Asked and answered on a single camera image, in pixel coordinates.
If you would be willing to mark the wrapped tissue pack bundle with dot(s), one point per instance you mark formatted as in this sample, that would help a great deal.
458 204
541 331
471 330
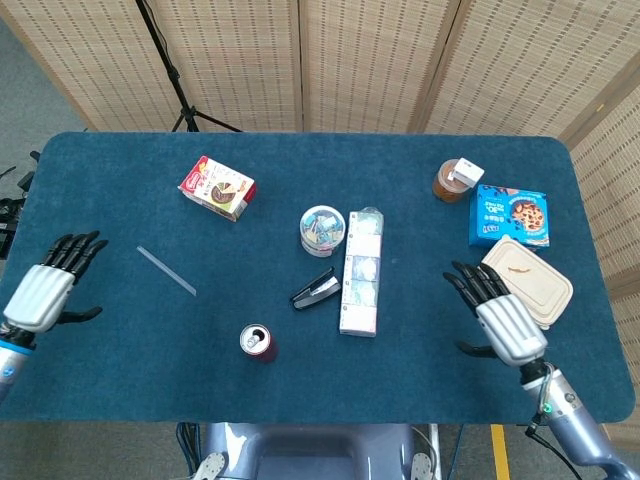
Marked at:
361 280

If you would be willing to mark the blue cookie box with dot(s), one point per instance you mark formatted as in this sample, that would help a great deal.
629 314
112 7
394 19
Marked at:
505 215

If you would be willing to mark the red soda can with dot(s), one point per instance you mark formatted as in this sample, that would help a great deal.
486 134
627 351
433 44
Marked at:
257 345

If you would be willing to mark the clear plastic straw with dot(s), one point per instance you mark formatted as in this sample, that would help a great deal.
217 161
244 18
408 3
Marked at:
166 270

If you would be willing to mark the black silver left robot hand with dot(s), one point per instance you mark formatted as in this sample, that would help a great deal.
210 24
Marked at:
40 300

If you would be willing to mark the black tripod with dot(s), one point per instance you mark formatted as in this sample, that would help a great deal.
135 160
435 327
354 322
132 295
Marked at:
172 75

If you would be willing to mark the red white cake box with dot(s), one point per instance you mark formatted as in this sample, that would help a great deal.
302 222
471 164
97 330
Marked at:
217 190

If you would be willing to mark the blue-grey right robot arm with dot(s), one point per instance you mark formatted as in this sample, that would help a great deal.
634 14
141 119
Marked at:
575 425

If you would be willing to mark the small white cardboard box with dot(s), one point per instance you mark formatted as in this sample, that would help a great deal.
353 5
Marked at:
467 172

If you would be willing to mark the clear jar of binder clips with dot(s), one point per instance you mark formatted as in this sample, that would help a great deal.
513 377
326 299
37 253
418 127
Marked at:
322 230

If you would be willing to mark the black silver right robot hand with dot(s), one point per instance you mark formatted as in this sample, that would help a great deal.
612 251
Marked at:
512 330

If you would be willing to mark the black equipment pile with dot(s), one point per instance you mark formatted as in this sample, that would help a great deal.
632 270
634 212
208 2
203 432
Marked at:
10 210

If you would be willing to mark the black stapler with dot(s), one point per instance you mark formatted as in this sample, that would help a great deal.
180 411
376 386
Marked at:
315 292

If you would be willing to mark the beige lidded lunch box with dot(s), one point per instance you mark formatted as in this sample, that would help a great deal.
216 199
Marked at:
535 280

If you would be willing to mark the clear jar of rubber bands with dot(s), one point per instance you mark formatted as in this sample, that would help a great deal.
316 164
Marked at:
444 190

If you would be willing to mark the blue-grey robot torso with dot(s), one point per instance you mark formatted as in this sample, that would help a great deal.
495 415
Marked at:
310 455

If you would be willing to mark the blue table cloth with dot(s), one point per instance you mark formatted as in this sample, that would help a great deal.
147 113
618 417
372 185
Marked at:
200 380

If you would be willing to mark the bamboo folding screen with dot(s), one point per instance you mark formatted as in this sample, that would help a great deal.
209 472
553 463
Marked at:
360 60

